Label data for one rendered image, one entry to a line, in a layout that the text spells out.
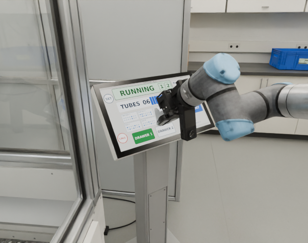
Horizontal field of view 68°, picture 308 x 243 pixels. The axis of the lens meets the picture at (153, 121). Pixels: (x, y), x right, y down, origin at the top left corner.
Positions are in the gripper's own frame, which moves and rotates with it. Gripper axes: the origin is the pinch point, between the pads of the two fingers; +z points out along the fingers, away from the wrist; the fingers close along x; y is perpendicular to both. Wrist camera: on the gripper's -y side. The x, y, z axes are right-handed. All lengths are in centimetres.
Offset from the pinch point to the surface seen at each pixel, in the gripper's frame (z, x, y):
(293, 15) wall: 62, -297, 107
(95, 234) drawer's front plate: 0.5, 31.0, -23.6
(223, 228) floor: 83, -72, -73
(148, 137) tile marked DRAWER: 14.8, -1.7, -0.5
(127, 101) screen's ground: 14.9, 1.5, 16.2
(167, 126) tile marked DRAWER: 14.8, -12.4, 1.5
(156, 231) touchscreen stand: 64, -12, -47
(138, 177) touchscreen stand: 45.5, -4.5, -14.2
